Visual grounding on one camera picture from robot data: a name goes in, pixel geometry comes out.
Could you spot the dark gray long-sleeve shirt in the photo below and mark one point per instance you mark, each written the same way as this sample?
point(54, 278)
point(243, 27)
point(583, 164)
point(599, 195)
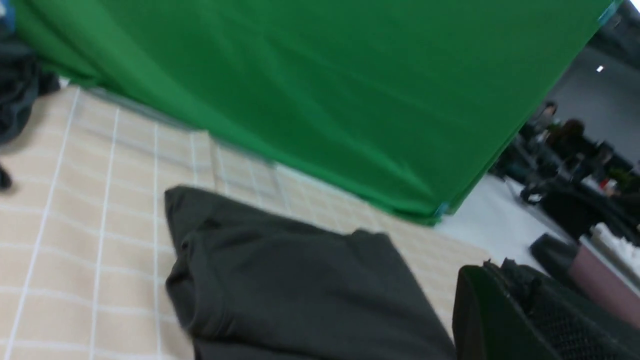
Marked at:
point(251, 285)

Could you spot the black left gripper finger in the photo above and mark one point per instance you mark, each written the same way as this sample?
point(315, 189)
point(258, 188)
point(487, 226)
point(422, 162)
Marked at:
point(514, 312)

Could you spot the green backdrop cloth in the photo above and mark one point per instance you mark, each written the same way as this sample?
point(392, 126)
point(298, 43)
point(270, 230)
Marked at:
point(404, 103)

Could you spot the beige grid-pattern tablecloth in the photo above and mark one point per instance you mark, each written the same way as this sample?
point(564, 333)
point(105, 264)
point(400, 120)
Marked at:
point(84, 245)

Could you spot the dark gray garment in pile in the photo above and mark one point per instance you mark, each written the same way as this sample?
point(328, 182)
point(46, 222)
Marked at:
point(22, 81)

